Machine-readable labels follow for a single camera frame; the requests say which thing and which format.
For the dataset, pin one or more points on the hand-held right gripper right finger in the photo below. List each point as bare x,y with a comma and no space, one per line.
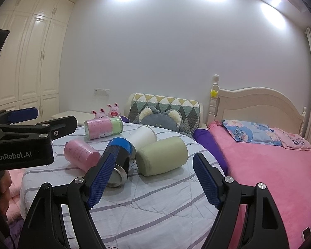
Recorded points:
207,184

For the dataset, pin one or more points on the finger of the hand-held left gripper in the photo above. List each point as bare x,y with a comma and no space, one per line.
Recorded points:
23,114
62,125

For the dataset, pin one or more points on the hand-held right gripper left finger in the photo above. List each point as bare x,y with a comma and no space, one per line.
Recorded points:
101,177

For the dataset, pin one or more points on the blue and black steel cup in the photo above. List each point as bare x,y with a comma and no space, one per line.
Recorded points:
123,158

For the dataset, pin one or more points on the pink and green cylinder cup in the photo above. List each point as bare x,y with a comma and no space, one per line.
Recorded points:
101,128

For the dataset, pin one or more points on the large pale green cup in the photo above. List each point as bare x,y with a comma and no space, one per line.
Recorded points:
160,155

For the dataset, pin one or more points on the white cup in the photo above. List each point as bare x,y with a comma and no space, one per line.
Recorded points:
143,137

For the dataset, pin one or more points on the white nightstand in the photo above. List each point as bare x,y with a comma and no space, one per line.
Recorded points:
70,114

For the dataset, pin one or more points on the pink bunny plush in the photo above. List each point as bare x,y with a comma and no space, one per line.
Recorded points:
95,114
114,110
103,113

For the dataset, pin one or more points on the purple bed sheet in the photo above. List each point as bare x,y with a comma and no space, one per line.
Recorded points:
207,142

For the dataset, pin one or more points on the pink fluffy cloth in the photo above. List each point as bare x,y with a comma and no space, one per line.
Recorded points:
15,194

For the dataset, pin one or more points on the cream wardrobe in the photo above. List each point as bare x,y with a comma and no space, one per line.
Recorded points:
33,57

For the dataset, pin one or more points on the pink fleece blanket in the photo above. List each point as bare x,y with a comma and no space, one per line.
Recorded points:
269,173

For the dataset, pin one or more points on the blue floral pillow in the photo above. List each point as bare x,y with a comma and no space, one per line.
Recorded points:
246,132

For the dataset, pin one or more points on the grey cat cushion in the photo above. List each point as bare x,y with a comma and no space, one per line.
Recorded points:
158,120

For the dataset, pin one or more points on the triangle patterned headboard cover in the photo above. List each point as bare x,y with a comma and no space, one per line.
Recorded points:
171,103

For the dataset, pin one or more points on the yellow star ornament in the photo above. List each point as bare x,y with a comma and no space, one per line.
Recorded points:
214,92

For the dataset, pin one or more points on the cream wooden headboard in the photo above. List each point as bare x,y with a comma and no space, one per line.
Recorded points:
261,106

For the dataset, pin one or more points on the pink printed pillow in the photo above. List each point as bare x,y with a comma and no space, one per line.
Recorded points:
292,140

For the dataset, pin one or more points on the wall switch panel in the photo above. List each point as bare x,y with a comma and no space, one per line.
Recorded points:
101,91

